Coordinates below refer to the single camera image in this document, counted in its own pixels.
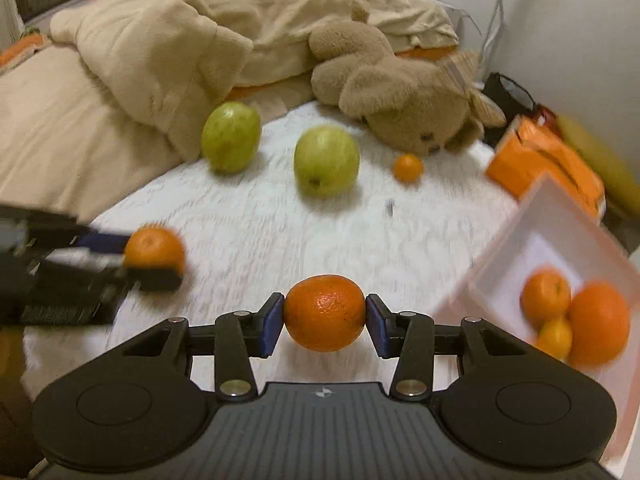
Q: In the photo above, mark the green apple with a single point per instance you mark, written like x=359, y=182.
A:
x=326, y=161
x=230, y=137

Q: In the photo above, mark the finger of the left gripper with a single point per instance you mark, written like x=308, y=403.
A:
x=103, y=243
x=145, y=279

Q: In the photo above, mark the white fluffy blanket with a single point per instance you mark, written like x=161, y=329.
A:
x=253, y=234

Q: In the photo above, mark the brown teddy bear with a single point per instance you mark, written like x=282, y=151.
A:
x=412, y=105

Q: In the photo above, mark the small yellow mandarin in tray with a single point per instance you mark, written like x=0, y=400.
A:
x=555, y=338

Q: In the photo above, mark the white tray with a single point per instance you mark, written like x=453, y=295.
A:
x=549, y=229

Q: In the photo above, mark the large orange in tray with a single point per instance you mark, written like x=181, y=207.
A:
x=600, y=320

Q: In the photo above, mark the beige blanket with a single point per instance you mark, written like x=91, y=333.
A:
x=123, y=90

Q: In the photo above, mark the orange bag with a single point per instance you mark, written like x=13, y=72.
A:
x=528, y=152

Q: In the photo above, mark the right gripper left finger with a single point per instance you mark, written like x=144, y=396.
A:
x=231, y=341

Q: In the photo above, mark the black bin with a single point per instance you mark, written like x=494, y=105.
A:
x=512, y=99

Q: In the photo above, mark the red bag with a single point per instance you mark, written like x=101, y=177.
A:
x=546, y=118

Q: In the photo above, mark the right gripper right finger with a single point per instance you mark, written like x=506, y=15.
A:
x=414, y=340

